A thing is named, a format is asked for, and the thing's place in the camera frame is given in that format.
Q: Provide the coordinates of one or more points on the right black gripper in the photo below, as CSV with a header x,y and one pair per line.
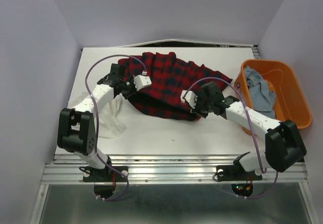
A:
x,y
196,110

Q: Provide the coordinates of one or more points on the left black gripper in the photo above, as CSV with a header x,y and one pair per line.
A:
x,y
132,91

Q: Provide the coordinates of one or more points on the white skirt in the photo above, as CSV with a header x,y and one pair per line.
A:
x,y
109,124

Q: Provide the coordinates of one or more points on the red black plaid skirt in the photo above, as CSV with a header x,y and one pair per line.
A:
x,y
170,76

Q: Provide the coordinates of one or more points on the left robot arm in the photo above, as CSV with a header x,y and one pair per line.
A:
x,y
77,130

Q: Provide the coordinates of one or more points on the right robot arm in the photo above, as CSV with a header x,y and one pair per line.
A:
x,y
283,143

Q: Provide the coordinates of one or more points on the light blue skirt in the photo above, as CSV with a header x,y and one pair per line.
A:
x,y
262,98

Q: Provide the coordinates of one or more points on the orange plastic basket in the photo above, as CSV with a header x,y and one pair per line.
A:
x,y
290,102

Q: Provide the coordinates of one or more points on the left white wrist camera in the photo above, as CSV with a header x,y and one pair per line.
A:
x,y
141,82

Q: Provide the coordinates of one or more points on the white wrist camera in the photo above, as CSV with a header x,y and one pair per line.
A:
x,y
141,82
189,97

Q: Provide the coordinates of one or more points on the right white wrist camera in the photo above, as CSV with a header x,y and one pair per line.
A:
x,y
189,97

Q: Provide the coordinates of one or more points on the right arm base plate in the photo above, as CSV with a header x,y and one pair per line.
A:
x,y
226,173

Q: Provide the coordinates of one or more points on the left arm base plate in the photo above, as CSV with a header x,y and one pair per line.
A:
x,y
92,175

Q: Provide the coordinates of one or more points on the aluminium frame rail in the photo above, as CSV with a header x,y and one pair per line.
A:
x,y
143,169

